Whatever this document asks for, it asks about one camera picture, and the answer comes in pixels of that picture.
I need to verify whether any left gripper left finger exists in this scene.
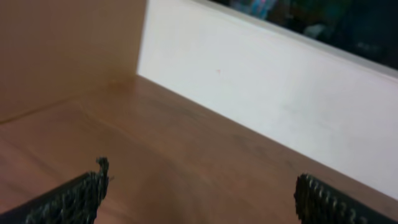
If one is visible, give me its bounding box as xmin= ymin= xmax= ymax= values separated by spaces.
xmin=1 ymin=157 xmax=109 ymax=224

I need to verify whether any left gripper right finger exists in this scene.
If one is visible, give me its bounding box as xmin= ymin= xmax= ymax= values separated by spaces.
xmin=294 ymin=174 xmax=397 ymax=224

